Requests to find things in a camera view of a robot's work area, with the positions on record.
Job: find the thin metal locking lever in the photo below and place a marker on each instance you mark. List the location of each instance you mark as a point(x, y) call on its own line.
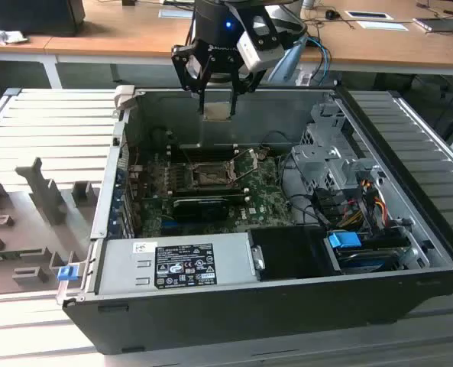
point(186, 154)

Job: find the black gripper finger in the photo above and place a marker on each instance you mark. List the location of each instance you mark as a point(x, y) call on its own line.
point(179, 67)
point(232, 103)

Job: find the long wooden desk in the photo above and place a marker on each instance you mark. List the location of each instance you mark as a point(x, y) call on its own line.
point(134, 34)

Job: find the crumpled white paper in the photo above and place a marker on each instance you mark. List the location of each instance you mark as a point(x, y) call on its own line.
point(4, 35)

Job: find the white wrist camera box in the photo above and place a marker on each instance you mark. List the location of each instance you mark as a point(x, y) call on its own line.
point(262, 57)

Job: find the white flat sheet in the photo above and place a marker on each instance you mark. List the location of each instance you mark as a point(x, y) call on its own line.
point(382, 25)

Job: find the blue plastic case latch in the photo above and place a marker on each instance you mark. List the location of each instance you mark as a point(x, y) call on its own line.
point(66, 273)

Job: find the dark flat laptop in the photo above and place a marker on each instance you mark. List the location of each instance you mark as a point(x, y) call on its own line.
point(438, 25)

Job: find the black PC case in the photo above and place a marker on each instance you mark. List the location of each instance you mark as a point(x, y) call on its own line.
point(249, 317)

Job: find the black computer mouse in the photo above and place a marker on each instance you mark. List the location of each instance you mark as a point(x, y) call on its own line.
point(332, 14)

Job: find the beige plastic case latch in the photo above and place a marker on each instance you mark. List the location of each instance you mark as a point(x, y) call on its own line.
point(123, 97)

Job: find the round coin battery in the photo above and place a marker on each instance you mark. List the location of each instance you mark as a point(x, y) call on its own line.
point(262, 154)

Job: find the small wooden desk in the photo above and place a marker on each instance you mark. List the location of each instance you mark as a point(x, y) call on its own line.
point(16, 47)

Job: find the black box on desk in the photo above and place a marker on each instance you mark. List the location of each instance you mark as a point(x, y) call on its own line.
point(31, 17)

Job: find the grey parts rack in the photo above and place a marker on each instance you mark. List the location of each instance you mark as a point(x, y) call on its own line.
point(27, 229)

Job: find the hard disk in blue carrier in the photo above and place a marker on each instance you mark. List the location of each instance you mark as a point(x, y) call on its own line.
point(342, 241)

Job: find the CPU silver plate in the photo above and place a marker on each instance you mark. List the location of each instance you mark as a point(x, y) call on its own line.
point(216, 112)

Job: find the green motherboard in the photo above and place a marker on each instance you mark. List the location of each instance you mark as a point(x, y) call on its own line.
point(264, 191)

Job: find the CPU socket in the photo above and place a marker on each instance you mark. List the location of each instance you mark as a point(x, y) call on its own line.
point(211, 176)

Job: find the silver power supply unit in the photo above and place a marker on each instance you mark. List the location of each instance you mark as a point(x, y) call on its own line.
point(123, 267)

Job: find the silver metal drive cage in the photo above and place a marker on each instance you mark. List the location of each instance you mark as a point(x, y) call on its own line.
point(314, 160)

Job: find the black graphics card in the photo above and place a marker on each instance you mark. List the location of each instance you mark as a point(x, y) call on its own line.
point(199, 209)

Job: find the black plastic shroud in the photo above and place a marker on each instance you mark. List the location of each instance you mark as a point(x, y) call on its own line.
point(283, 252)

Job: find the black RAM slot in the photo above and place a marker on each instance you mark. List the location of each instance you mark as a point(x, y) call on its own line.
point(233, 199)
point(211, 190)
point(211, 154)

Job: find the blue expansion slot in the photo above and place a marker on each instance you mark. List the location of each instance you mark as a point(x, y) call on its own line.
point(169, 223)

